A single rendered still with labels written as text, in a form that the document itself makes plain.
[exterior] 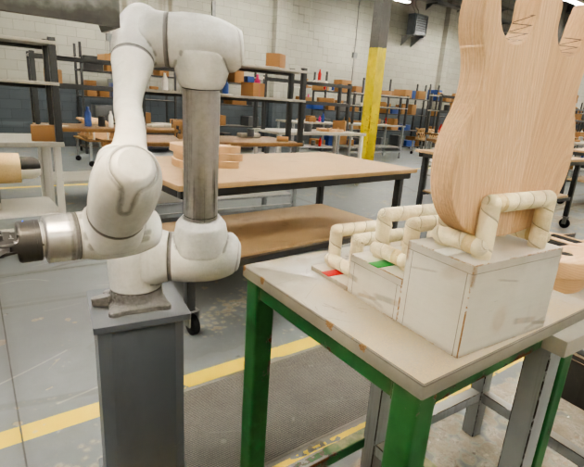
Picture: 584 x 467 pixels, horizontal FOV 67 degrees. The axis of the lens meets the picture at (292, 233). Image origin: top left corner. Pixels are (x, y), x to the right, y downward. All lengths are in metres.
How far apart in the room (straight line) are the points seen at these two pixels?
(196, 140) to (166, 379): 0.75
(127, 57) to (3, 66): 10.45
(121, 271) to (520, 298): 1.03
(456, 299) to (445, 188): 0.19
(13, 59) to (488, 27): 11.15
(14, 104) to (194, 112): 10.42
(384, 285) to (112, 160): 0.56
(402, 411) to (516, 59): 0.60
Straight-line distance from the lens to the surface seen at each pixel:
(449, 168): 0.75
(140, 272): 1.38
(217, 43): 1.21
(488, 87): 0.78
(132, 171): 0.72
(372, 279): 0.95
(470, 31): 0.77
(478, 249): 0.80
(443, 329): 0.85
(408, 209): 1.01
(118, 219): 0.77
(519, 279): 0.91
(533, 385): 1.22
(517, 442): 1.30
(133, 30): 1.22
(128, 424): 1.58
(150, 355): 1.45
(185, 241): 1.33
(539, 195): 0.90
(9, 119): 11.60
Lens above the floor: 1.34
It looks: 17 degrees down
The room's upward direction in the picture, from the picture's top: 4 degrees clockwise
